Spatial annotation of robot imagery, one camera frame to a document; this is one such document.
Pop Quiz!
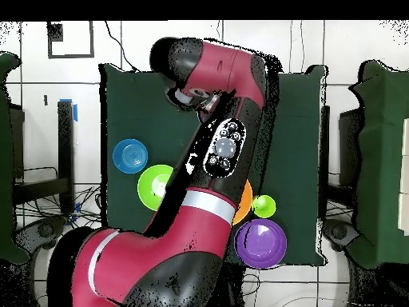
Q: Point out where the tangle of cables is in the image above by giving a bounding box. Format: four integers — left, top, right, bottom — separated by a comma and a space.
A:
18, 185, 106, 231

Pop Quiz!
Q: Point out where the large green bowl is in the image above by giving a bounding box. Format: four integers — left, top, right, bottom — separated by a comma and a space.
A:
137, 164, 175, 212

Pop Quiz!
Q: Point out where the shallow blue bowl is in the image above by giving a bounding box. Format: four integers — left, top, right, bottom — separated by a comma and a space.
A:
112, 138, 149, 174

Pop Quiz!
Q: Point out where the green cloth side table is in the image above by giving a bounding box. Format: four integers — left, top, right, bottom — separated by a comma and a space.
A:
0, 52, 31, 265
349, 59, 409, 269

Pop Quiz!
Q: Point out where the black stand beam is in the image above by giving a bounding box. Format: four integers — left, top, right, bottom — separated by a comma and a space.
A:
320, 105, 331, 218

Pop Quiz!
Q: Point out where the purple bowl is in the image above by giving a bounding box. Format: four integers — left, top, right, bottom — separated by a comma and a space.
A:
233, 218, 288, 269

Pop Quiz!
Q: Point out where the black chair base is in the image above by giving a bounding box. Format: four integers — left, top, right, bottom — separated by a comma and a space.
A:
14, 215, 68, 253
322, 218, 360, 253

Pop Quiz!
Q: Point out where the white box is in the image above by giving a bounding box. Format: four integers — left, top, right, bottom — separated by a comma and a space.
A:
397, 117, 409, 237

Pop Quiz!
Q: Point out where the green cup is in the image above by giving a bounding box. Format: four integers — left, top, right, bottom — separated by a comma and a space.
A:
252, 193, 277, 219

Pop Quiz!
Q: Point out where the black cable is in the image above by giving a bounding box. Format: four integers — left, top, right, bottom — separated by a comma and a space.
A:
104, 20, 139, 72

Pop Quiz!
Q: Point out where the large orange bowl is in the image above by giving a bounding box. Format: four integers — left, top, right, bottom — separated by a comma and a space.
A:
232, 178, 254, 227

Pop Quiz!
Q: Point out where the dark green tablecloth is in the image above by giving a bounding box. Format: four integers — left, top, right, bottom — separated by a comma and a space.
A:
99, 62, 328, 269

